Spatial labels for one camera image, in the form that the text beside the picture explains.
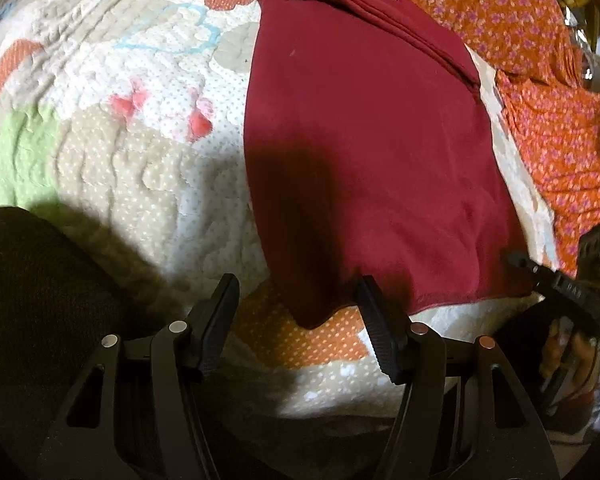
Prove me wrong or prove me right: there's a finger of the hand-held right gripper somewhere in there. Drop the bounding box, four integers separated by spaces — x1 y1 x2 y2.
506 251 557 295

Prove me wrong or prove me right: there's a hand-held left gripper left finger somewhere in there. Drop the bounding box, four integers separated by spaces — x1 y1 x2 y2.
34 273 241 480

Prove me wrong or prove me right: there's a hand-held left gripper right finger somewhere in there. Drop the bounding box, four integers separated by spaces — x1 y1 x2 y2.
355 276 562 480

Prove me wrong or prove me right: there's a maroon cloth garment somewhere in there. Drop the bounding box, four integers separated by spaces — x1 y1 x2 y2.
243 0 537 332

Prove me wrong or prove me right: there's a person's right hand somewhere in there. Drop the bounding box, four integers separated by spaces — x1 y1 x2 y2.
540 316 600 403

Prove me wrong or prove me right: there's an orange floral cloth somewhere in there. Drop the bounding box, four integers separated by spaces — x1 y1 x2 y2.
395 0 600 306

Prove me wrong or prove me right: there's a dark cloth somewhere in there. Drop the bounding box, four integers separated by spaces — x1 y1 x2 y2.
0 206 136 463

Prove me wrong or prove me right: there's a patchwork printed quilt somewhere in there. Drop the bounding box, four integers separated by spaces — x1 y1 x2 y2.
0 0 561 426

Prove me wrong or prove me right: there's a shiny clear plastic wrap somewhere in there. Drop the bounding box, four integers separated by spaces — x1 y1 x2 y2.
564 7 600 86

